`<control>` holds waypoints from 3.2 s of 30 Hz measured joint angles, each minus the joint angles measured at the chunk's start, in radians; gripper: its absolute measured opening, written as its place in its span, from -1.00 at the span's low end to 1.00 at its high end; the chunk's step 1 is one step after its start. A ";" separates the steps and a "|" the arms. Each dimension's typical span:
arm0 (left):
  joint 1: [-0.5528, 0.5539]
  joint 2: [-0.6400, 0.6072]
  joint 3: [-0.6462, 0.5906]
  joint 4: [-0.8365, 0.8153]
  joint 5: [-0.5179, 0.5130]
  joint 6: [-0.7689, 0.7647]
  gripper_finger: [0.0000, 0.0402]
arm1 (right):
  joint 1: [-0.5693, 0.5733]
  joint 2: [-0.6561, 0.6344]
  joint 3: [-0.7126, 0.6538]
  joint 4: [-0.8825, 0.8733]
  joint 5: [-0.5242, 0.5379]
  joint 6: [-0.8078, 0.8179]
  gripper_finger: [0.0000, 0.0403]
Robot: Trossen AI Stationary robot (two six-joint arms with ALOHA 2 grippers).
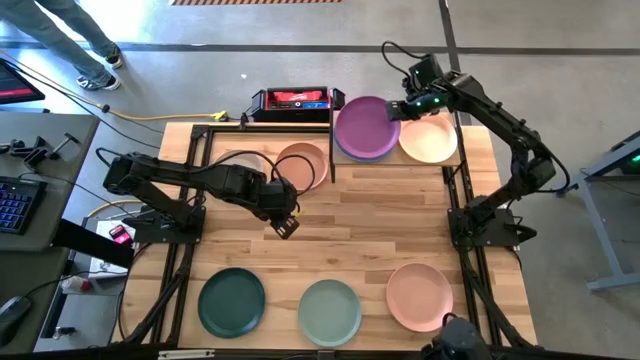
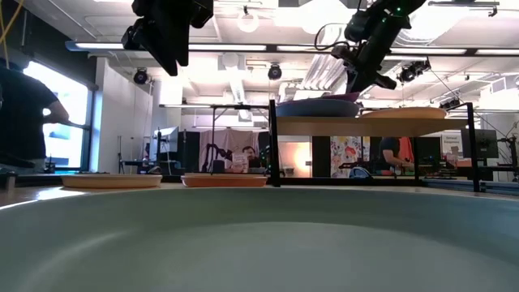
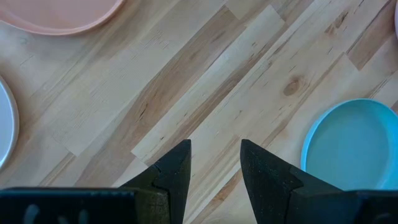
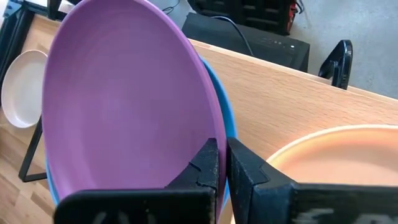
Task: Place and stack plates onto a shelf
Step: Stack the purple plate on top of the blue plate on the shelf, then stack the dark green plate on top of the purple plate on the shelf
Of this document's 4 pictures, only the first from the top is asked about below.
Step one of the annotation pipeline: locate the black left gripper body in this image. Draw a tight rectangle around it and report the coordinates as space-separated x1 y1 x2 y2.
248 197 291 225

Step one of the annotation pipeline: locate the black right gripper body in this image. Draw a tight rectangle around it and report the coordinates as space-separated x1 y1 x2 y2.
399 89 452 122

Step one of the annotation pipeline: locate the cream plate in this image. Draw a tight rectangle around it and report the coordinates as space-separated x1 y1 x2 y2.
398 113 459 165

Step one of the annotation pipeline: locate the purple plate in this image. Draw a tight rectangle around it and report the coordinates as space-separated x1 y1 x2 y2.
333 95 402 160

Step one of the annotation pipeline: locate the terracotta orange plate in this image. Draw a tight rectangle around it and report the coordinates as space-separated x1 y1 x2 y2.
275 142 330 192

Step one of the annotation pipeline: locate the white plate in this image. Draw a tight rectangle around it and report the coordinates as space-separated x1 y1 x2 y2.
214 149 266 174

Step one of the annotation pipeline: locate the blue plate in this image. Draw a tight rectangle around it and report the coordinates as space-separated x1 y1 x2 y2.
333 134 401 164

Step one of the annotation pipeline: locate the dark green plate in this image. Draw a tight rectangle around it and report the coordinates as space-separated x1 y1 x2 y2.
197 267 267 340

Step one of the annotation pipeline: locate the sage green plate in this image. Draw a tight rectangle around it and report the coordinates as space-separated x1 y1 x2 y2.
297 278 363 348

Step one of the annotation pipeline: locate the pink plate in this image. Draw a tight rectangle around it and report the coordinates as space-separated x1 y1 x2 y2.
385 262 455 334

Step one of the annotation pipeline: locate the red and black power station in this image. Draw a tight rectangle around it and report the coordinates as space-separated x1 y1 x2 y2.
249 85 347 124

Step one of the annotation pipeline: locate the smartphone with pink screen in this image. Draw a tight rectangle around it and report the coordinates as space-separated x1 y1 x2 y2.
108 224 135 246

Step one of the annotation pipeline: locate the white label strip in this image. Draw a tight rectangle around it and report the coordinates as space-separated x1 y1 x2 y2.
158 349 216 360

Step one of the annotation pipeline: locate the white paper sheet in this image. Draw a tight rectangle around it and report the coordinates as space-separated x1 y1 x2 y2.
89 219 132 279

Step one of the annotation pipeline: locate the black flat panel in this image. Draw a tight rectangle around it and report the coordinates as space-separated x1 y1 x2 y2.
51 218 136 270

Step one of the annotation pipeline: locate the white bottle with red cap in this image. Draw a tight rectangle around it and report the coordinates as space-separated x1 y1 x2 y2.
59 275 94 295

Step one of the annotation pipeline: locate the black device with green light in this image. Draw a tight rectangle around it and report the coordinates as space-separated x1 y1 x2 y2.
610 130 640 176

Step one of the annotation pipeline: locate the grey metal cart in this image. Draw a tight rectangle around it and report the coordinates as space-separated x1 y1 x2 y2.
579 130 640 292

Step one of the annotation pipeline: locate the grey desk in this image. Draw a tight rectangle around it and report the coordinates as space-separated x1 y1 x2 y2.
0 110 101 360

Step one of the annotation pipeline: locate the black clamp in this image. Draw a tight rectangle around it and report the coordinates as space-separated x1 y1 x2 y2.
8 135 51 169

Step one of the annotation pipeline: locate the black backlit keyboard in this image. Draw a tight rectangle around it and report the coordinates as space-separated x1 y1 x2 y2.
0 175 49 236

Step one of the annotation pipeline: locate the person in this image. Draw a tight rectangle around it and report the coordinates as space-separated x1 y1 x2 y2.
0 0 124 92

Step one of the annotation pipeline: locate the black computer mouse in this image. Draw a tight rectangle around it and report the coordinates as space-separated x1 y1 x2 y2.
0 294 32 346

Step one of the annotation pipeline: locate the black desk monitor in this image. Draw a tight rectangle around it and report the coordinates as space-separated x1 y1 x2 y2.
0 58 46 105

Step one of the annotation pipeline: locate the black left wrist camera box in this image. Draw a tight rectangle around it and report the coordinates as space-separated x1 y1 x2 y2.
259 178 300 214

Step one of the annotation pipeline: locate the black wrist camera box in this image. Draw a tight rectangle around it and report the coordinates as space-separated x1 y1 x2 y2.
259 178 300 214
405 53 445 90

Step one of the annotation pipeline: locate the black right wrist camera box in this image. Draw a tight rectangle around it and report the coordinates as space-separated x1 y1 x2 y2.
405 53 445 90

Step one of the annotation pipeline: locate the black dish rack frame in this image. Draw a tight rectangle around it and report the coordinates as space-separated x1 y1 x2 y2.
328 109 464 184

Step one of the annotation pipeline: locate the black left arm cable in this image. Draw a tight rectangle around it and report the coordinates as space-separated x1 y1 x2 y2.
207 149 318 196

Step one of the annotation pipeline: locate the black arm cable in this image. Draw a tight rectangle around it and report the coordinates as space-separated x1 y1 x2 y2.
207 149 318 196
381 40 419 76

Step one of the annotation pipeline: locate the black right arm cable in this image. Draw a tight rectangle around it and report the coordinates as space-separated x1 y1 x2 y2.
381 40 419 76

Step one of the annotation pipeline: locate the yellow power cable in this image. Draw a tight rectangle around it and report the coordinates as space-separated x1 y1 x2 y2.
0 48 230 123

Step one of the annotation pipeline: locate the black aluminium table frame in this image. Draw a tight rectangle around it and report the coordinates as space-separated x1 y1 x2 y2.
0 122 640 360

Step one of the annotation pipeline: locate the tan coiled hose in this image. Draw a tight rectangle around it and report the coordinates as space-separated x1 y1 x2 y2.
85 198 146 221

